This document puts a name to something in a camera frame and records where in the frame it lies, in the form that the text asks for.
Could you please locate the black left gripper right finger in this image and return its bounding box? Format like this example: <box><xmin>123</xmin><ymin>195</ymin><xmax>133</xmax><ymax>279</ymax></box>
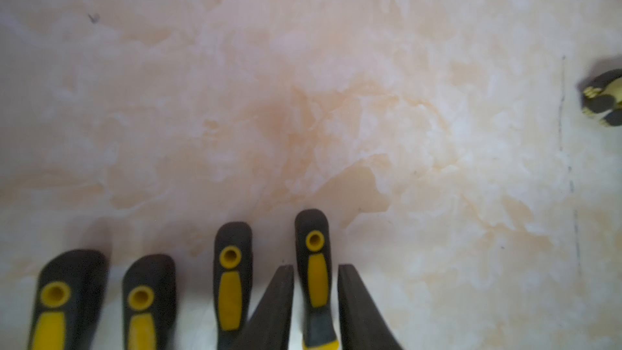
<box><xmin>337</xmin><ymin>264</ymin><xmax>403</xmax><ymax>350</ymax></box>

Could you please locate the green camouflage keychain toy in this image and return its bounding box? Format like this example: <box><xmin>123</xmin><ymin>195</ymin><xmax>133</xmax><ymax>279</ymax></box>
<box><xmin>582</xmin><ymin>69</ymin><xmax>621</xmax><ymax>127</ymax></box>

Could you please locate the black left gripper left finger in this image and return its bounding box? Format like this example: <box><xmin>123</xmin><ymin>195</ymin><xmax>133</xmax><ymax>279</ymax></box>
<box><xmin>233</xmin><ymin>265</ymin><xmax>294</xmax><ymax>350</ymax></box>

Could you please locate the black yellow file tool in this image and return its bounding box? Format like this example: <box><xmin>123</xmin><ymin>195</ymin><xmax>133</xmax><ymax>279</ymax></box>
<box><xmin>28</xmin><ymin>249</ymin><xmax>109</xmax><ymax>349</ymax></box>

